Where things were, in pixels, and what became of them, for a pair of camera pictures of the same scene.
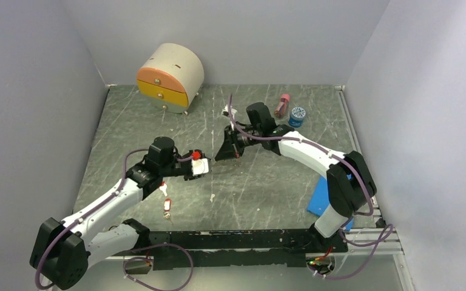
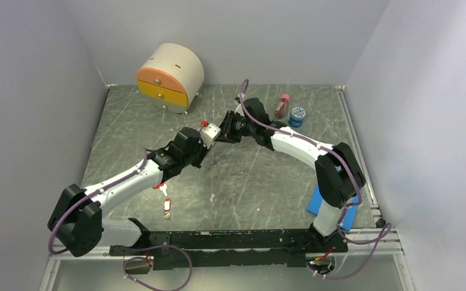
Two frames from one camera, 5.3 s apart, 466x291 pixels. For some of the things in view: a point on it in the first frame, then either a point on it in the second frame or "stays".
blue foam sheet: x=320 y=200 stays
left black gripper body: x=176 y=168 -> x=195 y=158
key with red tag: x=163 y=188 stays
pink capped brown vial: x=281 y=108 stays
